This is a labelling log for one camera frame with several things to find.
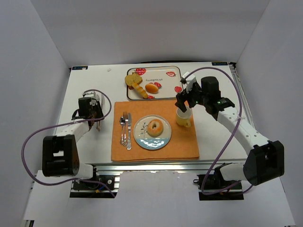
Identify metal serving tongs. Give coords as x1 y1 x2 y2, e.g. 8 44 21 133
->
95 95 104 131

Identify sugared bagel donut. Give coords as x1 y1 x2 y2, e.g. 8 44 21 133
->
147 119 164 137

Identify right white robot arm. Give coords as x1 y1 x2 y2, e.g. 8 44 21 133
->
175 75 285 186

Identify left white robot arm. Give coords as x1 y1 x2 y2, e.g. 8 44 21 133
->
42 92 104 180

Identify sliced loaf bread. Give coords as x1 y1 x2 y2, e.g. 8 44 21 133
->
125 73 143 87

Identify yellow mug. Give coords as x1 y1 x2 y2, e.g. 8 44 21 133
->
176 106 192 127

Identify strawberry print tray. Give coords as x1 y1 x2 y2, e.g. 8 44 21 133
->
127 66 183 100

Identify round orange bun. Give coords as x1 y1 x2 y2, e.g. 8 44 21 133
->
145 83 159 94

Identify right corner label sticker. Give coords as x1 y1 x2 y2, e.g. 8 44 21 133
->
211 61 228 66

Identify corner label sticker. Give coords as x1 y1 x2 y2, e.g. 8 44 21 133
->
211 61 228 66
71 66 88 70

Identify silver spoon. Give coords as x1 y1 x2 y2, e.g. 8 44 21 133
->
119 116 125 145

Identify silver fork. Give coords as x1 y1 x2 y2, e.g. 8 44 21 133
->
123 112 128 147

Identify orange cloth placemat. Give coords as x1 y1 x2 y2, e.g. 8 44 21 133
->
111 100 199 162

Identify long baguette roll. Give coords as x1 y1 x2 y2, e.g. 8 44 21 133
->
126 81 148 99

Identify left corner label sticker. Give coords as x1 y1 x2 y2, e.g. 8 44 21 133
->
71 66 88 70

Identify ceramic plate with plant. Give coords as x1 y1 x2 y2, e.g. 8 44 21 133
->
133 115 172 150

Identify silver table knife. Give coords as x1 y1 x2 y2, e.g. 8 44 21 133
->
126 113 132 150

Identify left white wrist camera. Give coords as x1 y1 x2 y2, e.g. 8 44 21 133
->
82 91 100 105

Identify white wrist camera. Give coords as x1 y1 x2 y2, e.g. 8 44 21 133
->
181 71 196 93
82 91 100 105

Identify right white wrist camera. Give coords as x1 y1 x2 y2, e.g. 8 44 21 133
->
181 71 196 93

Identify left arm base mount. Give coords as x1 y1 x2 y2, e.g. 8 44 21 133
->
70 175 120 199

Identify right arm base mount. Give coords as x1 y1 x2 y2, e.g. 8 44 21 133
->
193 167 244 201

